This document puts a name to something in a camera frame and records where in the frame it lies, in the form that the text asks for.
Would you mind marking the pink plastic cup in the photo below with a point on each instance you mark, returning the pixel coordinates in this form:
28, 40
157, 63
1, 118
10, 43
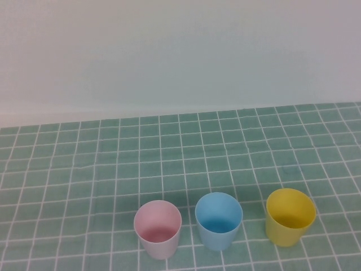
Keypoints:
158, 223

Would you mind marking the yellow plastic cup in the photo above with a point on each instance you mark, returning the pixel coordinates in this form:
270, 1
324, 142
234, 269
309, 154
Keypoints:
290, 211

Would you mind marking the green checkered tablecloth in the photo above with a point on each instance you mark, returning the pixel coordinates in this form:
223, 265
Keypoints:
112, 169

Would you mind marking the blue plastic cup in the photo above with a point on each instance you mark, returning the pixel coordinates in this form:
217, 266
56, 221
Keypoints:
218, 214

